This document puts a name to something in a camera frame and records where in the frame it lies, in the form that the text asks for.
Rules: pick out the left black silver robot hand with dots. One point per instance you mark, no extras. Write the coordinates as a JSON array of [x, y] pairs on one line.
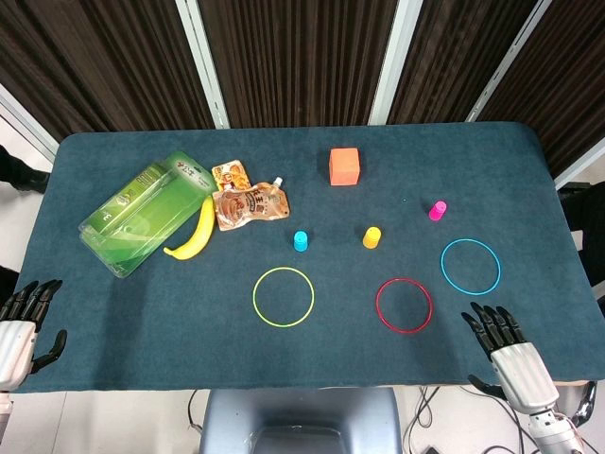
[[16, 345]]

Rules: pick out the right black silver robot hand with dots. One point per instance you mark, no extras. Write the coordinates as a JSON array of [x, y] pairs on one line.
[[522, 373]]

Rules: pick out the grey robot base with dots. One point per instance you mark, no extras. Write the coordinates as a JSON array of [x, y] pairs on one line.
[[302, 421]]

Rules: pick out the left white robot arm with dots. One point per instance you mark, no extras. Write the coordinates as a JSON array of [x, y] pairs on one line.
[[4, 406]]

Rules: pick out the pink small cup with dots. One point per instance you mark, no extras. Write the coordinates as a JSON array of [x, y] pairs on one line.
[[437, 211]]

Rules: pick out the yellow small cup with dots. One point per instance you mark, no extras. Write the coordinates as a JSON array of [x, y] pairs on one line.
[[371, 238]]

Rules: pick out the blue small cup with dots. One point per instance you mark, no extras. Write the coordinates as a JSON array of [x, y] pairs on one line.
[[301, 241]]

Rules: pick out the black bulky object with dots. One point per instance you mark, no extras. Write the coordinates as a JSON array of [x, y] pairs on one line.
[[7, 284], [588, 227]]

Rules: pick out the teal table cloth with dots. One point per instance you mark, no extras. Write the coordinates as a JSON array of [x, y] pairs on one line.
[[189, 340]]

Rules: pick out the black shoe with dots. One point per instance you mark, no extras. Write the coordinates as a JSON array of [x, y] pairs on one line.
[[23, 172]]

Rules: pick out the green clear plastic package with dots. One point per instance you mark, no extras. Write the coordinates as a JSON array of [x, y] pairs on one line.
[[137, 213]]

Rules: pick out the yellow toy banana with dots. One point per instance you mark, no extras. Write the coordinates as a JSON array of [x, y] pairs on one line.
[[198, 232]]

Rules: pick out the brown spout pouch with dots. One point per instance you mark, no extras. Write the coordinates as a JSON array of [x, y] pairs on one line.
[[246, 205]]

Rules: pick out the orange foam cube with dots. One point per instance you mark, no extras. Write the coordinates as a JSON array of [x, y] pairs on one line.
[[345, 166]]

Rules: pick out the orange snack packet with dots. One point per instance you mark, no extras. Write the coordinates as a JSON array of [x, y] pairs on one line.
[[231, 174]]

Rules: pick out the dark brown partition panel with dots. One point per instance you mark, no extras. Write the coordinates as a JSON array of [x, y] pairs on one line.
[[298, 61], [94, 61], [454, 57], [567, 71]]

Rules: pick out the black curved bracket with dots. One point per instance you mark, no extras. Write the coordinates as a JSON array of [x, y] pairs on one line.
[[588, 402]]

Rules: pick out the white partition post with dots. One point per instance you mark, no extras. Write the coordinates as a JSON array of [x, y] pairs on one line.
[[503, 61], [581, 163], [28, 127], [203, 61], [394, 61]]

